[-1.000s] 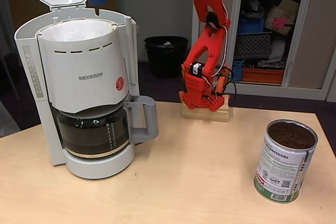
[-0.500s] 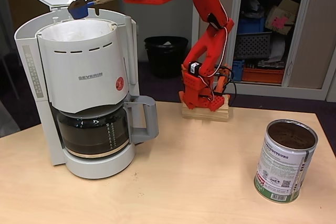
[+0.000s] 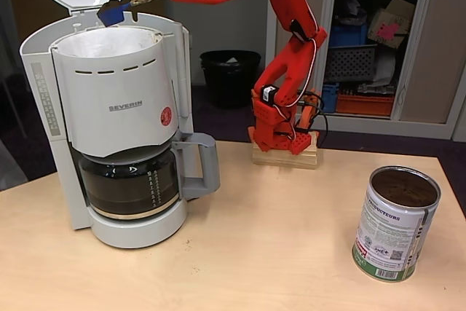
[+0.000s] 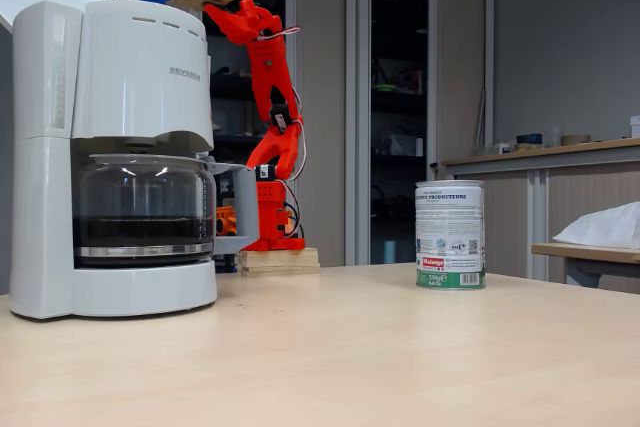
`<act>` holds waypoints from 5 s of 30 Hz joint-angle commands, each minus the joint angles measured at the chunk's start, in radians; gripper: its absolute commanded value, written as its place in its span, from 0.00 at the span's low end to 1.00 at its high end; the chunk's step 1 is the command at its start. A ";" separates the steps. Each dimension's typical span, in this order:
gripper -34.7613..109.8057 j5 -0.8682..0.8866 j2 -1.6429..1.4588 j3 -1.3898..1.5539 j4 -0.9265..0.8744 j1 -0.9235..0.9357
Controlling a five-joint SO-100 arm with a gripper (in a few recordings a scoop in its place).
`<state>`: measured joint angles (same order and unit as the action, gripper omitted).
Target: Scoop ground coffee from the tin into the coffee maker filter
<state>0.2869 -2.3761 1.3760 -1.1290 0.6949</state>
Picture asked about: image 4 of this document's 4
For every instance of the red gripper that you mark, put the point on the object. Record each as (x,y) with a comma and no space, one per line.
(231,5)

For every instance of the red robot arm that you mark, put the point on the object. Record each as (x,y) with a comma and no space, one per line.
(270,77)

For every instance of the white drip coffee maker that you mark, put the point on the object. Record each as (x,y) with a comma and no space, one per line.
(140,97)

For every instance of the white green coffee can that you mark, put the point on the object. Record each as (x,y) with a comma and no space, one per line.
(450,232)

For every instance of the green flat item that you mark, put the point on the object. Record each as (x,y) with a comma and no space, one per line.
(385,87)

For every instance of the printed cardboard box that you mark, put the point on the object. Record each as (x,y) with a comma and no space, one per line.
(410,82)

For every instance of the orange table clamp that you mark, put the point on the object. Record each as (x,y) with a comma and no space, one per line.
(226,221)

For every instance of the white carton box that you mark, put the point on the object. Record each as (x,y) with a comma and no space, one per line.
(406,146)

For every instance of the plywood base block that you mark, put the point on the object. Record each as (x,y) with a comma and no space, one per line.
(280,262)

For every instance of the leaning grey rods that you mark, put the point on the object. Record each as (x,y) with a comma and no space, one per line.
(480,122)

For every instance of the blue tape roll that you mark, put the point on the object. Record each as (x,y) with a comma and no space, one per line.
(529,139)

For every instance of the low sideboard wooden top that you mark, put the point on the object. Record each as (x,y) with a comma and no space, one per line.
(505,217)

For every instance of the clear plastic bottle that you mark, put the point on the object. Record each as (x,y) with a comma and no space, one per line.
(555,138)

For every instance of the beige tape roll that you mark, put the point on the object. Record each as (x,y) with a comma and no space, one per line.
(575,140)

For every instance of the small white box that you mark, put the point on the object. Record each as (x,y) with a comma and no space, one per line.
(635,127)

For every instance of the white plastic bag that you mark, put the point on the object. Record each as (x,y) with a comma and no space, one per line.
(605,227)

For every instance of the side table wooden top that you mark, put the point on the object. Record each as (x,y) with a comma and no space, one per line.
(590,253)

